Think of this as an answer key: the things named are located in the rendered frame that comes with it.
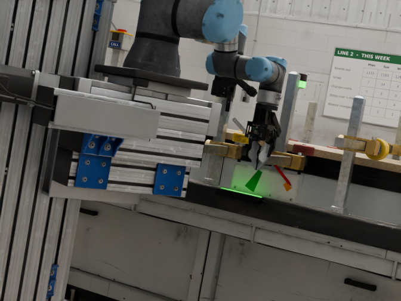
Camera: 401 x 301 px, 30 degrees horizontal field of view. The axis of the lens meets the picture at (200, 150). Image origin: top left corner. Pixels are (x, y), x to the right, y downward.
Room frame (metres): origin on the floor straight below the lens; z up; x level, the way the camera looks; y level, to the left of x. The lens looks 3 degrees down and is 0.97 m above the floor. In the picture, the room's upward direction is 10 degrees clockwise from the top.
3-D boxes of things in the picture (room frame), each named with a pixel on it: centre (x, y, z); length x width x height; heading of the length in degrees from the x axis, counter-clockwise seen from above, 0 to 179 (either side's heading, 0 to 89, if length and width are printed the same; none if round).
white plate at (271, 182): (2.69, -0.25, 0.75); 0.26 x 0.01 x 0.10; 64
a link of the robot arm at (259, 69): (2.32, -0.13, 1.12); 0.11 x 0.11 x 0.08; 65
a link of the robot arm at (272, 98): (2.41, -0.19, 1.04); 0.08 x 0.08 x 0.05
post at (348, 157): (2.58, -0.51, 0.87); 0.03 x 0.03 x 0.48; 64
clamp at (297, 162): (2.69, -0.31, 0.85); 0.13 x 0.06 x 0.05; 64
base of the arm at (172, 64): (1.97, 0.16, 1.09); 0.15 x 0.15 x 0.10
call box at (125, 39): (3.03, 0.40, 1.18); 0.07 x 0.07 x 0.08; 64
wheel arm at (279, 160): (2.62, -0.29, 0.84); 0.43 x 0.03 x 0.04; 154
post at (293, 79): (2.70, -0.28, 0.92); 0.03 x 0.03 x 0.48; 64
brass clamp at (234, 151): (2.80, -0.08, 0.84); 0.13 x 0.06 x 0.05; 64
